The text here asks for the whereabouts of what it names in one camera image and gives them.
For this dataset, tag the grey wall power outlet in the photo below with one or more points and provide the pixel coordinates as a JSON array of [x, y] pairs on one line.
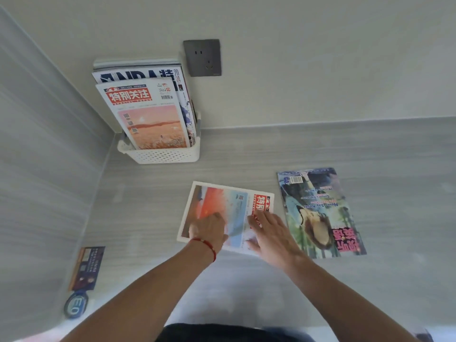
[[202, 57]]

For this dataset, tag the person's left fingers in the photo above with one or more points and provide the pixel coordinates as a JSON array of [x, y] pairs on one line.
[[211, 219]]

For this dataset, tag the black title white magazine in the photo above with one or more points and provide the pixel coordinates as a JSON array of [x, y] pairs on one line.
[[142, 74]]

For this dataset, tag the dark rectangular wall sticker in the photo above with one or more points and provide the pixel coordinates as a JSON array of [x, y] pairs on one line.
[[87, 268]]

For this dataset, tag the orange field cover magazine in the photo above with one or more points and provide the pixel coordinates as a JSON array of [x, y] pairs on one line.
[[153, 121]]

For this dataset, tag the white perforated plastic basket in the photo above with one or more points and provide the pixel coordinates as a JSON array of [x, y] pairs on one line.
[[164, 154]]

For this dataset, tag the person's dark clothing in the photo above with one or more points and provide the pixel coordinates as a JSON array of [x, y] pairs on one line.
[[213, 334]]

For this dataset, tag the person's left hand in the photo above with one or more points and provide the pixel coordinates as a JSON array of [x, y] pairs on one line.
[[208, 229]]

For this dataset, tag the person's right hand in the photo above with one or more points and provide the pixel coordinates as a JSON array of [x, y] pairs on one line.
[[276, 242]]

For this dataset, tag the person's right forearm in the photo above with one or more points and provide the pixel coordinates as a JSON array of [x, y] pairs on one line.
[[349, 302]]

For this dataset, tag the pale grey magazine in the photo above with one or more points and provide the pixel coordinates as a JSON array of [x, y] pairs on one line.
[[137, 63]]

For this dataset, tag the blue round wall sticker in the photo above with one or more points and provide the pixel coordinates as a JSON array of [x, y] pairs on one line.
[[76, 305]]

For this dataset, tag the red sunset cover magazine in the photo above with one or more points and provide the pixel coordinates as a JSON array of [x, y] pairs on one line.
[[228, 206]]

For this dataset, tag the green blue portrait cover magazine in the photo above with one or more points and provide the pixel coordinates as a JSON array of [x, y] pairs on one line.
[[320, 210]]

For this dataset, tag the person's left forearm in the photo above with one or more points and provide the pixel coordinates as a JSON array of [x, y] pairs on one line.
[[142, 299]]

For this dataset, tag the person's right thumb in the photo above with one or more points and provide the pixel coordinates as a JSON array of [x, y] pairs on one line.
[[253, 246]]

